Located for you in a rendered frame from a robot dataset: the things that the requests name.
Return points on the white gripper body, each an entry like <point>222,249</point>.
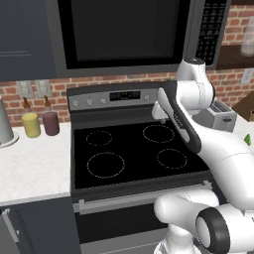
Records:
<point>159,112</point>

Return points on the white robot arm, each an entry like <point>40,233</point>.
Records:
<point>228,162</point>

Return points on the dark grey drawer front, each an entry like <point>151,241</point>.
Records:
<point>46,228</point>

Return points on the silver stove knob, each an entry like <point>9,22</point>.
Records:
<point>146,97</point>
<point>89,102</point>
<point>103,101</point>
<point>75,103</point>

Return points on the black glass hob stove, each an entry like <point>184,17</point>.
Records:
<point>132,155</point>

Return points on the silver toaster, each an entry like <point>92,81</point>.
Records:
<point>220,117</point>

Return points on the brown wooden box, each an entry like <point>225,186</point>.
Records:
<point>245,107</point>

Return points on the black and grey microwave oven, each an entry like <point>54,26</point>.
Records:
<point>125,33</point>

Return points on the green vegetable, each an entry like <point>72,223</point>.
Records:
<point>247,139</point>

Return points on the purple condiment bottle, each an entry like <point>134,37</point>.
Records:
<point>50,122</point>

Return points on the white jar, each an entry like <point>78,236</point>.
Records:
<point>247,43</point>

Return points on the black oven door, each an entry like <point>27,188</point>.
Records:
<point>115,225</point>

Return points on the yellow condiment bottle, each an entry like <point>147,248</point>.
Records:
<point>31,124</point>

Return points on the dark wooden wall shelf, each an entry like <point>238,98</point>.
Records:
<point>236,59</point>

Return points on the white wall socket plate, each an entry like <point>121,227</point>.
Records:
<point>246,76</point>
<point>25,89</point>
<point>43,88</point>

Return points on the dark grey wall cupboard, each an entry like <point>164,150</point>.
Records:
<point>23,39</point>

